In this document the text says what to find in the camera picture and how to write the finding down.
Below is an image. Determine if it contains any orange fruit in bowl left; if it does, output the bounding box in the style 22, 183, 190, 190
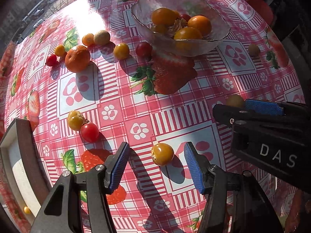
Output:
151, 7, 179, 26

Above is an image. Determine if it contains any orange-yellow tomato with calyx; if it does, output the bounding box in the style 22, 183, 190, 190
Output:
151, 143, 175, 166

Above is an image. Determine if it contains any red tomato far left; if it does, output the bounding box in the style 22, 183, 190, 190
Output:
45, 54, 59, 67

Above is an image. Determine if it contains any red cherry tomato mid table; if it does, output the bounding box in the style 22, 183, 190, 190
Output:
80, 123, 100, 143

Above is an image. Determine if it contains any strawberry pattern tablecloth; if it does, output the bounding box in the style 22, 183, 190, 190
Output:
1, 0, 305, 232

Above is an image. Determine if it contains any orange fruit in bowl front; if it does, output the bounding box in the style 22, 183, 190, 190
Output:
173, 27, 202, 40

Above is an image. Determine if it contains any orange fruit in bowl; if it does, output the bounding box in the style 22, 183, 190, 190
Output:
173, 27, 202, 40
187, 15, 212, 36
151, 7, 179, 26

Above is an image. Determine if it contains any far mandarin orange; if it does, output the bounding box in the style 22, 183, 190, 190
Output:
65, 45, 91, 73

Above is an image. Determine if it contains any orange fruit in bowl right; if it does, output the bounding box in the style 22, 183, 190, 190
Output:
187, 15, 212, 36

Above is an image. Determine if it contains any yellow tomato near bowl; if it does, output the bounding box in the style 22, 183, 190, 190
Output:
113, 43, 130, 60

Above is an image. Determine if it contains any white cardboard tray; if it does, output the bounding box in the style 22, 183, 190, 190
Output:
1, 118, 50, 232

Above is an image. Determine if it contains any small orange tomato behind mandarin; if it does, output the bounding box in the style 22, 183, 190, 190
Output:
82, 33, 94, 47

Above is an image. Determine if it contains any yellow tomato in tray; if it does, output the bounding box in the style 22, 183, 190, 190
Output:
24, 206, 32, 215

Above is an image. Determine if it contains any glass fruit bowl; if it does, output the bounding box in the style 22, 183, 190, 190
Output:
131, 0, 230, 57

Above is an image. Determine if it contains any brown longan fruit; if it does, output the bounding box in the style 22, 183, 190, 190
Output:
226, 94, 245, 108

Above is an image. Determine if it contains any red stool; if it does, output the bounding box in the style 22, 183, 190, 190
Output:
246, 0, 274, 26

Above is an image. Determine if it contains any yellow tomato mid table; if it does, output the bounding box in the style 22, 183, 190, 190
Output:
67, 110, 85, 131

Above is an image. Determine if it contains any yellow tomato far left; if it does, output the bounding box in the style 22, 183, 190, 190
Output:
54, 44, 66, 57

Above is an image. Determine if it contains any red tomato near bowl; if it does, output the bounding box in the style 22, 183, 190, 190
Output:
135, 42, 152, 57

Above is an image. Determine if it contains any small brown longan far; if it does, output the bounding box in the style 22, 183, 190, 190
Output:
248, 44, 260, 57

